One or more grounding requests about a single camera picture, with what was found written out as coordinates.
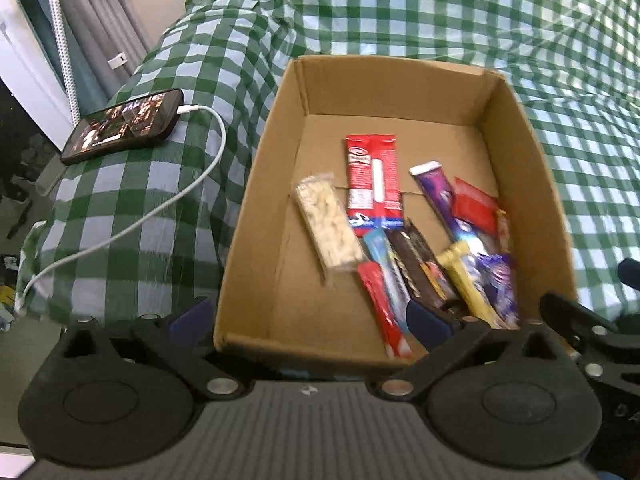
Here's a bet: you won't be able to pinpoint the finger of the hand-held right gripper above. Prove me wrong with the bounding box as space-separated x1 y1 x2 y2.
618 258 640 293
539 291 640 386

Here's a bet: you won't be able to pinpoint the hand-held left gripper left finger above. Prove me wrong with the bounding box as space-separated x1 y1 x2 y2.
57 296 251 401

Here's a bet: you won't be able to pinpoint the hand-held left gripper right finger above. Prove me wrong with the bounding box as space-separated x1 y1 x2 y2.
377 297 576 402

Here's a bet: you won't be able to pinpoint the red stick snack packet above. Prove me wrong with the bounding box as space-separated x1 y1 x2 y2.
356 261 416 359

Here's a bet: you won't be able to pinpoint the yellow snack bar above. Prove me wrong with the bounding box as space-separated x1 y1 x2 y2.
435 240 506 328

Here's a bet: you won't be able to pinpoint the black snack bar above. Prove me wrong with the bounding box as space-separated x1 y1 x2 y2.
386 218 461 313

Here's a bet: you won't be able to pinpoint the light blue snack packet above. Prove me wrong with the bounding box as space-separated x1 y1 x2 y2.
361 229 413 306

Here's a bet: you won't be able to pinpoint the purple blue snack packet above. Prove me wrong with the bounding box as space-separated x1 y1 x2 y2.
462 252 521 330

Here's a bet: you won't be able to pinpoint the square red snack packet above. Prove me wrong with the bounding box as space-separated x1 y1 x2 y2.
451 176 501 235

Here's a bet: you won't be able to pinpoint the long purple snack packet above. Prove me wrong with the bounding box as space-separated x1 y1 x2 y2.
409 161 493 261

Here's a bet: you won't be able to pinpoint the clear-wrapped nut bar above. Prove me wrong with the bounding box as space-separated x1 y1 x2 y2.
294 172 366 273

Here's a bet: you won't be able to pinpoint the long red snack packet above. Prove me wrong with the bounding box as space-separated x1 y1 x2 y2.
345 133 405 237

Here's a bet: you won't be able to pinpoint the cardboard box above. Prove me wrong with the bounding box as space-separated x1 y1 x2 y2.
212 55 581 376

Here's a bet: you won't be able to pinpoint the black smartphone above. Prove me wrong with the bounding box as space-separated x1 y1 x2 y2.
60 88 186 166

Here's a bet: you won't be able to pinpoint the white cabinet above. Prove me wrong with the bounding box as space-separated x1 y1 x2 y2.
0 0 76 131

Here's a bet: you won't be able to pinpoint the green checked blanket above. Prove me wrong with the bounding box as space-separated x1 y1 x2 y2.
15 0 640 331

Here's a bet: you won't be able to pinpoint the grey curtain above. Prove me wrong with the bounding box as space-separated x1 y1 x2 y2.
50 0 151 101

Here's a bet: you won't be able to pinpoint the white charging cable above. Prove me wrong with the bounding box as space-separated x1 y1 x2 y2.
15 104 228 313

